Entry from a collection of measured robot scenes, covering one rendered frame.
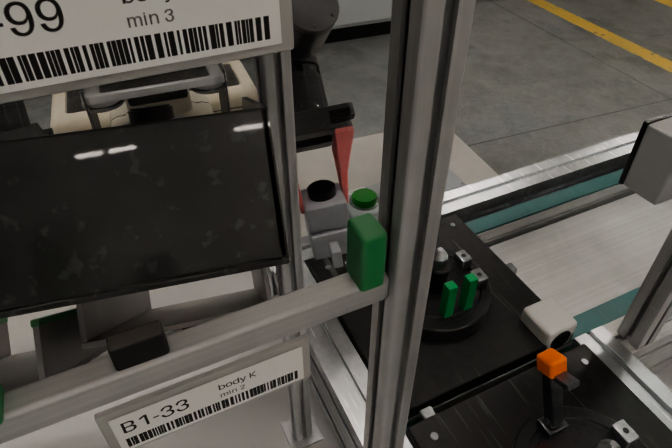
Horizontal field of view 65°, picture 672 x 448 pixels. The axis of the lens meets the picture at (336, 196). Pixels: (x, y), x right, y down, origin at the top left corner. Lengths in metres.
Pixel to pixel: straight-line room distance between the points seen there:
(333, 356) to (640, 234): 0.55
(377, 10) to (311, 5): 3.40
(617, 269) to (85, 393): 0.77
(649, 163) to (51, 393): 0.50
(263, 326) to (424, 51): 0.12
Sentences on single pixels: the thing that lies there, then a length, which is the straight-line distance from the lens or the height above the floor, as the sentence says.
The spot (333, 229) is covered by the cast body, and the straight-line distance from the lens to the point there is 0.56.
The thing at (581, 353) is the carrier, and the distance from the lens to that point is 0.69.
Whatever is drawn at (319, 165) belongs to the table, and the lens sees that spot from 1.09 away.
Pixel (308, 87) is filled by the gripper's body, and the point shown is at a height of 1.23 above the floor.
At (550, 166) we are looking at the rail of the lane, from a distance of 0.98.
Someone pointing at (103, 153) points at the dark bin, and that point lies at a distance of 0.24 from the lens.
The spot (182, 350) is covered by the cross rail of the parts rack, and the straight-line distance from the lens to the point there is 0.22.
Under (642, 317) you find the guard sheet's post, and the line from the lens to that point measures 0.70.
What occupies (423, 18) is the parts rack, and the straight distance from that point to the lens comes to 0.17.
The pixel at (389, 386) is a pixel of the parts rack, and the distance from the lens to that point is 0.30.
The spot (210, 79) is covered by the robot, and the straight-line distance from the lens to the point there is 1.05.
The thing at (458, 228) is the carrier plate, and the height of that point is 0.97.
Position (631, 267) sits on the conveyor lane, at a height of 0.92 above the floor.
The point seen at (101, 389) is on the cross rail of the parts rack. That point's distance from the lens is 0.23.
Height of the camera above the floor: 1.49
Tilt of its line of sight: 39 degrees down
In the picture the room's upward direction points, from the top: straight up
